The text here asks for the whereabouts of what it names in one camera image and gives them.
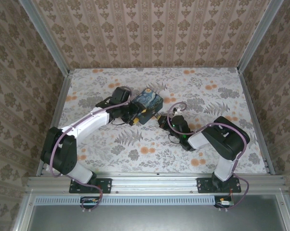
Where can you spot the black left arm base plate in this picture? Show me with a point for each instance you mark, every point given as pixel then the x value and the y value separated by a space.
pixel 104 185

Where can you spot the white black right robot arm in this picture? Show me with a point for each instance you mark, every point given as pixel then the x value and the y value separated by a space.
pixel 227 139

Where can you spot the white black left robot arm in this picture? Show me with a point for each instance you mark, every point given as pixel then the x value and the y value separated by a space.
pixel 63 154

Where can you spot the aluminium right corner post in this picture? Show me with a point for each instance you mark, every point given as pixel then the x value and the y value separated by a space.
pixel 258 36

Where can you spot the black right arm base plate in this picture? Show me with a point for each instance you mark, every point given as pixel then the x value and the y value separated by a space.
pixel 204 185

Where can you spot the aluminium left corner post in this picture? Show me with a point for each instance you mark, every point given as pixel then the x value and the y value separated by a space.
pixel 46 38

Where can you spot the aluminium right side rail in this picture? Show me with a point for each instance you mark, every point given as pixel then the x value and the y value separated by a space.
pixel 258 125

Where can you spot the aluminium corner post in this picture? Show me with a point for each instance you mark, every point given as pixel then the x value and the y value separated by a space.
pixel 46 38
pixel 258 36

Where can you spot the aluminium left side rail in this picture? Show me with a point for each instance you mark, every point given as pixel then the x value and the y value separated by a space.
pixel 58 108

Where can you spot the grey metal panel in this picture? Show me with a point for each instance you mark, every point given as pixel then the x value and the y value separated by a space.
pixel 154 217

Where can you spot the aluminium front frame rail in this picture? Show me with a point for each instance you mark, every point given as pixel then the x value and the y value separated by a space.
pixel 154 181

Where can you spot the starry night painted box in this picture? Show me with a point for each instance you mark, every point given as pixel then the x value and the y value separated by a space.
pixel 149 101

